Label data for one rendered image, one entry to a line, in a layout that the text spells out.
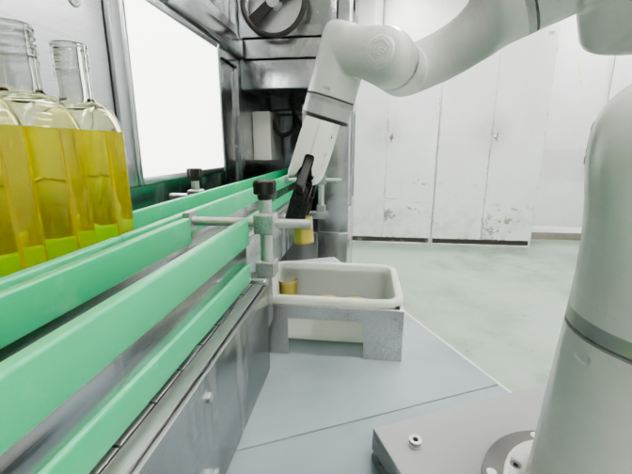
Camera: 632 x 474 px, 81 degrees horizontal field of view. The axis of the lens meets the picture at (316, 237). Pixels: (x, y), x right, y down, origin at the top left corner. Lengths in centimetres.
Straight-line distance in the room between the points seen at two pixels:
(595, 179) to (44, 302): 35
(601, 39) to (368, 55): 27
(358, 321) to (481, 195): 378
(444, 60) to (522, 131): 373
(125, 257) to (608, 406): 37
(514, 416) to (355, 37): 49
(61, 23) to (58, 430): 53
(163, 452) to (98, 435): 5
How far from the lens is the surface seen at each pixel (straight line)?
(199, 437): 33
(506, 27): 54
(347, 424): 46
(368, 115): 406
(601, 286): 27
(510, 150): 430
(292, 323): 55
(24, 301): 30
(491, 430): 43
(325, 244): 134
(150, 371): 28
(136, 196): 79
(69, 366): 22
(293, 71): 134
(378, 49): 53
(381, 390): 51
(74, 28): 67
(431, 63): 63
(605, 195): 26
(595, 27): 59
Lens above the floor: 105
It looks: 14 degrees down
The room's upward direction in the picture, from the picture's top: straight up
